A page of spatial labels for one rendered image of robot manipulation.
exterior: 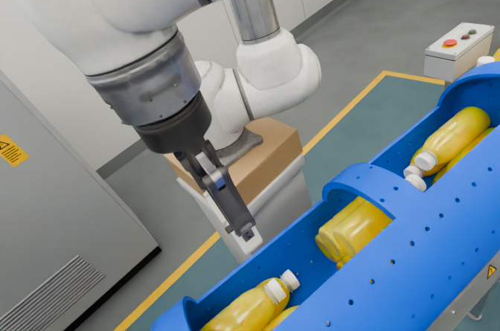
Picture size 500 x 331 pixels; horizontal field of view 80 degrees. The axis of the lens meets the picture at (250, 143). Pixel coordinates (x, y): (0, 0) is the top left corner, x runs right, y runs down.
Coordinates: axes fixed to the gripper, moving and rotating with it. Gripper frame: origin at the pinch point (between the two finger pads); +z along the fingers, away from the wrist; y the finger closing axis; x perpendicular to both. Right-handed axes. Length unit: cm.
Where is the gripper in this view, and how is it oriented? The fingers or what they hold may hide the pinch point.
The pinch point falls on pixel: (234, 219)
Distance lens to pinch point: 43.4
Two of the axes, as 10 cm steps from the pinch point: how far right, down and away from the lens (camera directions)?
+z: 3.1, 7.3, 6.1
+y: 5.2, 4.1, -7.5
